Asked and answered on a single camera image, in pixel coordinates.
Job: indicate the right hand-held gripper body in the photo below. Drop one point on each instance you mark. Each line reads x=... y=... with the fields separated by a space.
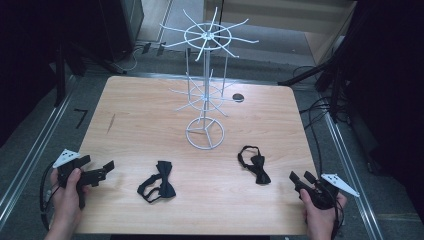
x=325 y=196

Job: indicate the dark glass-door cabinet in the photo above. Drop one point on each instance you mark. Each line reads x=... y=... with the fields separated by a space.
x=121 y=26

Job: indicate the person's right hand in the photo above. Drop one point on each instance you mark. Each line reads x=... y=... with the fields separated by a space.
x=321 y=218

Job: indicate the beige wooden cabinet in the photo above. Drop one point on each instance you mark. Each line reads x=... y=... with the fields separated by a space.
x=316 y=20

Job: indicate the black bow tie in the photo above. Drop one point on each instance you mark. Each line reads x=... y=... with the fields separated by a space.
x=259 y=168
x=165 y=181

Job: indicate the black metal stand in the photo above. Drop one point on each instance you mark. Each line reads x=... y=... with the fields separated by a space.
x=333 y=76
x=61 y=73

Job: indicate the person's left hand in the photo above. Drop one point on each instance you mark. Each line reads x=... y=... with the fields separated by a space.
x=65 y=203

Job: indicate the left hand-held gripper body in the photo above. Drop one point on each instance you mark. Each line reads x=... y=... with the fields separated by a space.
x=90 y=176

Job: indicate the aluminium floor rail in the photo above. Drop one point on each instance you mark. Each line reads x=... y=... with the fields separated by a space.
x=36 y=150
x=353 y=173

